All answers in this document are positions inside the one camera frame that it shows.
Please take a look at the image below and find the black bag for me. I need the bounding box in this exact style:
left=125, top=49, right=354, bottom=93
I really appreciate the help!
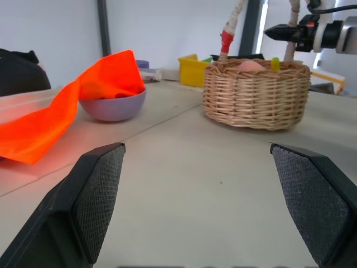
left=0, top=48, right=52, bottom=97

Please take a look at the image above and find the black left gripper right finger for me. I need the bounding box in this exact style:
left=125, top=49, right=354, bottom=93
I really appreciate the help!
left=269, top=143, right=357, bottom=268

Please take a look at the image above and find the black tray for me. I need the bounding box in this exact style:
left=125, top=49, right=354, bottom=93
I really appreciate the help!
left=210, top=54, right=264, bottom=61

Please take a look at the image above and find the yellow wooden frame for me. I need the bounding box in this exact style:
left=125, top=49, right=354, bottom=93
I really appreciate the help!
left=308, top=70, right=346, bottom=96

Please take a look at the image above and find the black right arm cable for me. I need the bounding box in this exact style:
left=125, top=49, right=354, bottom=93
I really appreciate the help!
left=305, top=0, right=357, bottom=15

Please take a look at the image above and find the pink peach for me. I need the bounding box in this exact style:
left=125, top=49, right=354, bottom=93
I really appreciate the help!
left=237, top=60, right=266, bottom=71

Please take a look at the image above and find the yellow plastic box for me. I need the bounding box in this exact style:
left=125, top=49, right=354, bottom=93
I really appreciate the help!
left=177, top=54, right=210, bottom=88

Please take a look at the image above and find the dark vertical pole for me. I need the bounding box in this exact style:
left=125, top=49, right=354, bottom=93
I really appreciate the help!
left=97, top=0, right=112, bottom=58

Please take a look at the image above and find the orange cloth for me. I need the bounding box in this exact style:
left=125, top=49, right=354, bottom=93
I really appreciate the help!
left=0, top=49, right=146, bottom=165

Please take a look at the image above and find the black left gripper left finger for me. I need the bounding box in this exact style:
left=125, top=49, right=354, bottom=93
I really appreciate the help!
left=0, top=142, right=126, bottom=268

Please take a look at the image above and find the purple bowl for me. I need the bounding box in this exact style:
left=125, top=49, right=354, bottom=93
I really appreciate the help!
left=79, top=88, right=147, bottom=122

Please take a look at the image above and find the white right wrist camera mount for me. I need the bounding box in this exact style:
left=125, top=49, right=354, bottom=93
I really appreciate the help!
left=311, top=12, right=344, bottom=54

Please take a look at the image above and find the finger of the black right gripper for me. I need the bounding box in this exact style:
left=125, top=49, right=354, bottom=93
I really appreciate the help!
left=264, top=32, right=301, bottom=43
left=264, top=24, right=302, bottom=34

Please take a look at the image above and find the wicker basket with rope handle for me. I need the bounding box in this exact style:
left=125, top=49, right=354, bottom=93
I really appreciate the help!
left=202, top=0, right=312, bottom=131

